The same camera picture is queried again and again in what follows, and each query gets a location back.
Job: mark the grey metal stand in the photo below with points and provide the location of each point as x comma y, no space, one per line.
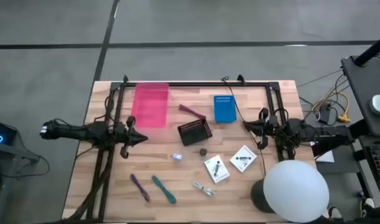
12,151

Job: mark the white paper sheet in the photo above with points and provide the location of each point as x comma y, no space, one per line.
327,158

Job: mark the black power adapter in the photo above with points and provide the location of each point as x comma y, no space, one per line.
325,113

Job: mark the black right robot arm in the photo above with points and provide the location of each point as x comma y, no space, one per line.
327,133

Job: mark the pink translucent plastic bin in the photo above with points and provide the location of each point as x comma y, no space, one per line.
149,105

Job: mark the black computer blue light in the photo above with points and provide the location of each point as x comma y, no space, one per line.
6,132

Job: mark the dark lamp base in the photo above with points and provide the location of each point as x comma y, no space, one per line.
258,196

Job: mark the white globe lamp shade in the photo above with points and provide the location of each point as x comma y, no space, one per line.
296,191

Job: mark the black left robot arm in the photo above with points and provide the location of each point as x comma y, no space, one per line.
84,131

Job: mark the black side desk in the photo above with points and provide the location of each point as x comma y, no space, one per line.
361,93

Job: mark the black perforated plastic basket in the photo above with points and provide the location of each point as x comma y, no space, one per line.
194,132

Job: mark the black aluminium table frame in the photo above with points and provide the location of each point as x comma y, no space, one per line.
193,84

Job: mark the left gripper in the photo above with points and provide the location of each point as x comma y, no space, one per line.
123,137

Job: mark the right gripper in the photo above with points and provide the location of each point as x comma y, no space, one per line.
272,127

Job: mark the black pole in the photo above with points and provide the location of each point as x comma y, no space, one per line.
372,51

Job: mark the blue perforated plastic basket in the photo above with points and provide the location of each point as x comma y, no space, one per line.
225,109

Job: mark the small black adapter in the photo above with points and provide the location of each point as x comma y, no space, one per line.
203,152

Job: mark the black frame clamp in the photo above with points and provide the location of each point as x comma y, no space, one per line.
240,78
125,78

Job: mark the white cube wall charger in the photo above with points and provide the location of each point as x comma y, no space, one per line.
177,156

